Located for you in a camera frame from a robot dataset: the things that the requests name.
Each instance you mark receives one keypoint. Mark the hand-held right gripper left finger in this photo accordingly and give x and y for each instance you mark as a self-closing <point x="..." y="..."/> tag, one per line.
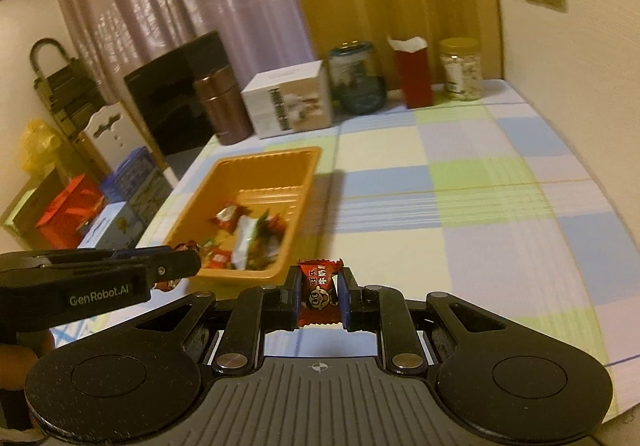
<point x="296" y="301"/>

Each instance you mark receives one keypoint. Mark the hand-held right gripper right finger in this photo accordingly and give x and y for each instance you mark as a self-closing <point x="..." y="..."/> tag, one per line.
<point x="344" y="301"/>

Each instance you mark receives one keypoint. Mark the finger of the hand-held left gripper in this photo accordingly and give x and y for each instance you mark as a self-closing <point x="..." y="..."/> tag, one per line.
<point x="75" y="257"/>
<point x="100" y="293"/>

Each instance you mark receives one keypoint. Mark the small red candy packet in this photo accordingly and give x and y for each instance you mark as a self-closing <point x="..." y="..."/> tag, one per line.
<point x="320" y="296"/>

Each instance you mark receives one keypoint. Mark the red foil candy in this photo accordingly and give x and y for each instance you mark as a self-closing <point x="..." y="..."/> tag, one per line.
<point x="172" y="282"/>

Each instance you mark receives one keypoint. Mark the white and grey snack wrapper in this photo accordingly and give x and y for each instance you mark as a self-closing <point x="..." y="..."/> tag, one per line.
<point x="250" y="238"/>

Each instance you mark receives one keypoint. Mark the red and gold candy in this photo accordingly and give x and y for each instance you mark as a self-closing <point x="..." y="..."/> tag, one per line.
<point x="229" y="216"/>

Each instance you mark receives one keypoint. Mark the orange plastic tray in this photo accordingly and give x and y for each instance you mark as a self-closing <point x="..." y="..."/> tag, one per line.
<point x="220" y="181"/>

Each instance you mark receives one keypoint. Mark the person's left forearm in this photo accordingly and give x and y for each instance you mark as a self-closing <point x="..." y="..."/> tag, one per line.
<point x="22" y="358"/>

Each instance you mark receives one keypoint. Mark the red gift box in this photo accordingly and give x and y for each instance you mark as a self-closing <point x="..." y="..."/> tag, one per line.
<point x="67" y="211"/>

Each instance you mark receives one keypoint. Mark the white and blue box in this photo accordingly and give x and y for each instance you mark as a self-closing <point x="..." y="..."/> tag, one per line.
<point x="112" y="226"/>

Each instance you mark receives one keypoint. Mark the green box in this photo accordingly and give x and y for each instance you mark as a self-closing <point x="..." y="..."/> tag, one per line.
<point x="20" y="211"/>

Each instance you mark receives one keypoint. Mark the blue patterned box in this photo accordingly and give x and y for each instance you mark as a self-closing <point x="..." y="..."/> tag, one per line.
<point x="137" y="181"/>

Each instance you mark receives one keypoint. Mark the yellow plastic bag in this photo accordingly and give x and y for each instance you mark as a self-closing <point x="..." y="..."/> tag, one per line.
<point x="39" y="145"/>

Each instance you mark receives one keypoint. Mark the white wooden chair back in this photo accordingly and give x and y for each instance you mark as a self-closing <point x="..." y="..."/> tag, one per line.
<point x="110" y="133"/>

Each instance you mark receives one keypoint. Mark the white printed box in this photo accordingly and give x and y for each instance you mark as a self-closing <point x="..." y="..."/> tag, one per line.
<point x="285" y="98"/>

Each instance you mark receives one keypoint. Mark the brown metal thermos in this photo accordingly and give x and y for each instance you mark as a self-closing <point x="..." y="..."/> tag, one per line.
<point x="222" y="105"/>

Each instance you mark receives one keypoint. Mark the dark glass jar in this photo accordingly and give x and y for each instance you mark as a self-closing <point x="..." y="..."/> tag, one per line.
<point x="356" y="80"/>

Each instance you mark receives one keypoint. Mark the dark red open carton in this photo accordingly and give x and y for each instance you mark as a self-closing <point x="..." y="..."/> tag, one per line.
<point x="412" y="75"/>

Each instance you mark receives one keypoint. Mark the peanut jar with yellow lid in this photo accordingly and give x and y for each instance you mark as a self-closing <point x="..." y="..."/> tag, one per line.
<point x="461" y="70"/>

